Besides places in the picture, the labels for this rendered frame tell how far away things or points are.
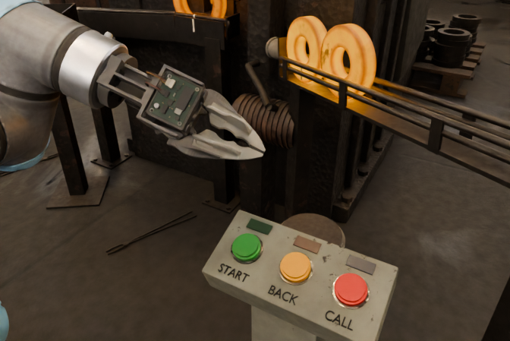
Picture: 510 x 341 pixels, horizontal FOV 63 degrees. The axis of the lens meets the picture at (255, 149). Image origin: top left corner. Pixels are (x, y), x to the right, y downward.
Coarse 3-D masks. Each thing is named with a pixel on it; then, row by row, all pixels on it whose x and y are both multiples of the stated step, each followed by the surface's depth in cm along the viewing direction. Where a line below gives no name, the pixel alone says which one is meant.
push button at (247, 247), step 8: (240, 240) 58; (248, 240) 58; (256, 240) 58; (232, 248) 58; (240, 248) 57; (248, 248) 57; (256, 248) 57; (240, 256) 57; (248, 256) 57; (256, 256) 57
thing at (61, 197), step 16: (64, 96) 150; (64, 112) 149; (64, 128) 152; (64, 144) 156; (64, 160) 159; (80, 160) 165; (80, 176) 164; (96, 176) 179; (64, 192) 169; (80, 192) 167; (96, 192) 169; (48, 208) 161
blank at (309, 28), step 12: (300, 24) 100; (312, 24) 96; (288, 36) 106; (300, 36) 102; (312, 36) 96; (324, 36) 95; (288, 48) 107; (300, 48) 105; (312, 48) 97; (300, 60) 105; (312, 60) 99; (312, 72) 100
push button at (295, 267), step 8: (288, 256) 55; (296, 256) 55; (304, 256) 55; (280, 264) 55; (288, 264) 55; (296, 264) 54; (304, 264) 54; (288, 272) 54; (296, 272) 54; (304, 272) 54; (288, 280) 54; (296, 280) 53
